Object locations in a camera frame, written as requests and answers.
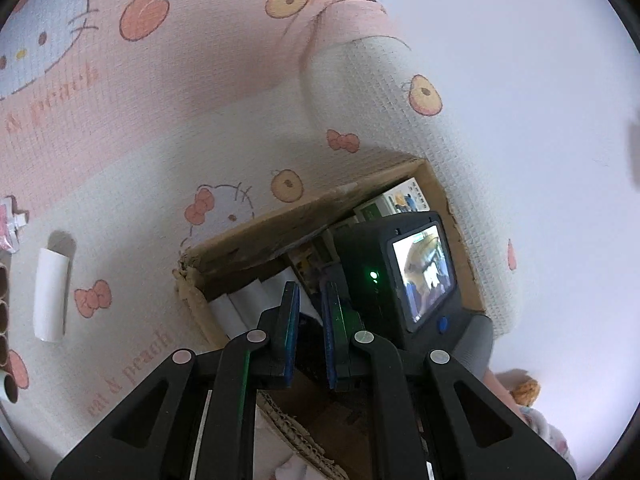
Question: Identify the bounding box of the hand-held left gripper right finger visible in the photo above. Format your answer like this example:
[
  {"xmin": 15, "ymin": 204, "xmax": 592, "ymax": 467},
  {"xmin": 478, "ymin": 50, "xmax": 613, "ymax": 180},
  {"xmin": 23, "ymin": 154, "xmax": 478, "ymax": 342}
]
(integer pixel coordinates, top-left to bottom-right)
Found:
[{"xmin": 320, "ymin": 280, "xmax": 576, "ymax": 480}]

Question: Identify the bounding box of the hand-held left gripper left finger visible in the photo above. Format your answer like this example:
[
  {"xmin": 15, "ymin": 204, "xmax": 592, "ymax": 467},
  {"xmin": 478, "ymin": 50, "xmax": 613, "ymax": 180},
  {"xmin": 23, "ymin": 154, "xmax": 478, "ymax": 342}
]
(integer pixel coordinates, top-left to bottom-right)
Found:
[{"xmin": 50, "ymin": 280, "xmax": 302, "ymax": 480}]

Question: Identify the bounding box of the white paper tube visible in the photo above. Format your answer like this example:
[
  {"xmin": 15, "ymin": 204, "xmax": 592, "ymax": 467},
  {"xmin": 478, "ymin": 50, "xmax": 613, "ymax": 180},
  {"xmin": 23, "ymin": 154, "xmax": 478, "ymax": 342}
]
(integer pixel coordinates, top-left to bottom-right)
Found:
[
  {"xmin": 32, "ymin": 247, "xmax": 71, "ymax": 343},
  {"xmin": 262, "ymin": 267, "xmax": 301, "ymax": 311},
  {"xmin": 207, "ymin": 297, "xmax": 241, "ymax": 341},
  {"xmin": 227, "ymin": 280, "xmax": 273, "ymax": 333}
]

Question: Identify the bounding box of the cardboard box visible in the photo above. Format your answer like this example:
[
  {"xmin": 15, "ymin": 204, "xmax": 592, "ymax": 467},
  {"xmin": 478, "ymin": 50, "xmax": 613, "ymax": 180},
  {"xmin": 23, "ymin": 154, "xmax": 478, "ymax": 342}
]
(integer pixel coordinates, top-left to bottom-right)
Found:
[{"xmin": 172, "ymin": 157, "xmax": 488, "ymax": 480}]

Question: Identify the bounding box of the pile of white paper tubes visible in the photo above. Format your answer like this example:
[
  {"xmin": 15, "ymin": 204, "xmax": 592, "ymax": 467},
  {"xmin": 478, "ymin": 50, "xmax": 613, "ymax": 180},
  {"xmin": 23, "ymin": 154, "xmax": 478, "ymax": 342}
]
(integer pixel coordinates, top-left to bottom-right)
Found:
[{"xmin": 0, "ymin": 262, "xmax": 26, "ymax": 406}]

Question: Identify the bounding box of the person's right forearm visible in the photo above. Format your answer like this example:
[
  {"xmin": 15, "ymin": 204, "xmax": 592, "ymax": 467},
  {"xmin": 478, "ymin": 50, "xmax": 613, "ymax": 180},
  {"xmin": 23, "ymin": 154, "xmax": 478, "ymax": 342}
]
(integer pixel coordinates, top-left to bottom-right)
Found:
[{"xmin": 482, "ymin": 367, "xmax": 531, "ymax": 416}]

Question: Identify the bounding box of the yellow printed packet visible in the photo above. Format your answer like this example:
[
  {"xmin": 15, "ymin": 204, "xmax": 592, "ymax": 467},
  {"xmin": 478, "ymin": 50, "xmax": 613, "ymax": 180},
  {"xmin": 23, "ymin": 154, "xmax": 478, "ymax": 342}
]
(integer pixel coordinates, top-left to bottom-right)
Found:
[{"xmin": 287, "ymin": 240, "xmax": 331, "ymax": 296}]

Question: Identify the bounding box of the green white carton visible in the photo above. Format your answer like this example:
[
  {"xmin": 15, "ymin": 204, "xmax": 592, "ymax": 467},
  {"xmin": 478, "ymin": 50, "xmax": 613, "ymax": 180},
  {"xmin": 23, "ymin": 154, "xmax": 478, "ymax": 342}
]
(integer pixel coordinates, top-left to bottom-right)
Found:
[{"xmin": 355, "ymin": 177, "xmax": 433, "ymax": 223}]

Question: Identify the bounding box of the white printed bedsheet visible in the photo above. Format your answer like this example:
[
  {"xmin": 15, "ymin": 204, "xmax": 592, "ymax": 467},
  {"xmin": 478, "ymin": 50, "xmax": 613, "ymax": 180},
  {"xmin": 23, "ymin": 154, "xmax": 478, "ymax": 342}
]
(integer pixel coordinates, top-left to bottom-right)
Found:
[{"xmin": 272, "ymin": 452, "xmax": 321, "ymax": 480}]

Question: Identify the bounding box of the brown round object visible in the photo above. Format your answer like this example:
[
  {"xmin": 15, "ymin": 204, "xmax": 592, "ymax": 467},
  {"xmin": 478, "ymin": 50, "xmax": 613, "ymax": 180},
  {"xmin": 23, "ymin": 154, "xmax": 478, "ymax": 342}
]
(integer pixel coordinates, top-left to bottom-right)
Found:
[{"xmin": 512, "ymin": 379, "xmax": 542, "ymax": 406}]

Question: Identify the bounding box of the pink cream printed blanket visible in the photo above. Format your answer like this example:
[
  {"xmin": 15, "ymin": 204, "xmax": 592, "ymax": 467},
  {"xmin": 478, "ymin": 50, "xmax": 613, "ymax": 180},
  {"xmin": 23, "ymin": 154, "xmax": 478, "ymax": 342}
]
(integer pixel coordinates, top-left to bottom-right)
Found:
[{"xmin": 0, "ymin": 0, "xmax": 531, "ymax": 461}]

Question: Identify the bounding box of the printed pajama clothing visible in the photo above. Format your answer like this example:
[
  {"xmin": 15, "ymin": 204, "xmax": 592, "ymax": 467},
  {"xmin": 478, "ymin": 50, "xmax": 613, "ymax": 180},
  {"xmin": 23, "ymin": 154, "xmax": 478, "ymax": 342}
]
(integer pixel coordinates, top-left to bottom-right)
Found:
[{"xmin": 520, "ymin": 405, "xmax": 573, "ymax": 461}]

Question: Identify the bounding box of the pink wrapper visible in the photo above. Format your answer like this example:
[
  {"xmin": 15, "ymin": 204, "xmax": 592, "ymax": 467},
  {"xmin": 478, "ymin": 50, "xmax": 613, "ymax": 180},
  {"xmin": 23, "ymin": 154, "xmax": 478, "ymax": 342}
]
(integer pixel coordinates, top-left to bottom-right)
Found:
[{"xmin": 0, "ymin": 195, "xmax": 28, "ymax": 253}]

